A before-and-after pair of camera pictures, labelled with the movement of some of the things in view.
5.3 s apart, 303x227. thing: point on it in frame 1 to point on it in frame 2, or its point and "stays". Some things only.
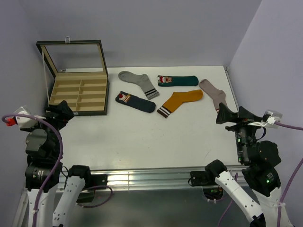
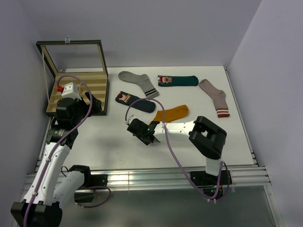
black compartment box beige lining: (81, 77) stays
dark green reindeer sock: (164, 81) stays
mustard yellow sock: (176, 99) to (176, 113)
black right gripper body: (241, 127) to (141, 138)
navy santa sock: (127, 98) stays
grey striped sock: (142, 81) stays
